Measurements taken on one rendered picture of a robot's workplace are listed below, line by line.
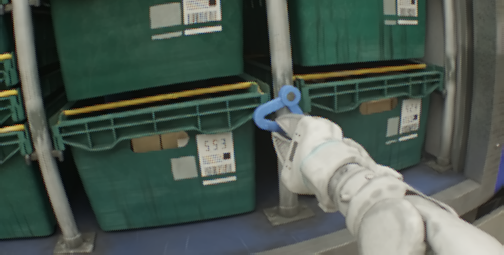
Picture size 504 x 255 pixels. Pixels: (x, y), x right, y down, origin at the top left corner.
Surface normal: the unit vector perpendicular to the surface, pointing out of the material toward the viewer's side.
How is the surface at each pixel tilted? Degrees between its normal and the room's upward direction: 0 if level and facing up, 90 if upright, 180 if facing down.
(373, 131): 96
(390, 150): 91
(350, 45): 94
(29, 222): 97
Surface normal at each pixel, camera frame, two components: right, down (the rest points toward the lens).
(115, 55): 0.26, 0.25
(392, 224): -0.88, -0.29
